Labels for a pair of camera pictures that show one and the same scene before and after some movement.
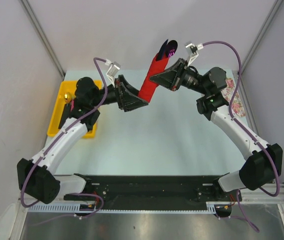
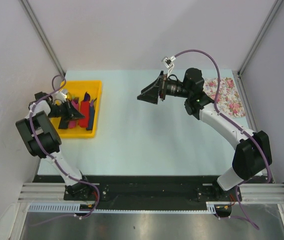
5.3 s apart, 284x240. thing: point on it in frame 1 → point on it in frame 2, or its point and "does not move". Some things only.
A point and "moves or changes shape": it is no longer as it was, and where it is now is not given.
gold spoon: [68, 97] does not move
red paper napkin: [148, 87] moves or changes shape
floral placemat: [227, 92] does not move
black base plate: [156, 189] does not move
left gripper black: [127, 96] → [72, 113]
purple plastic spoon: [171, 48] moves or changes shape
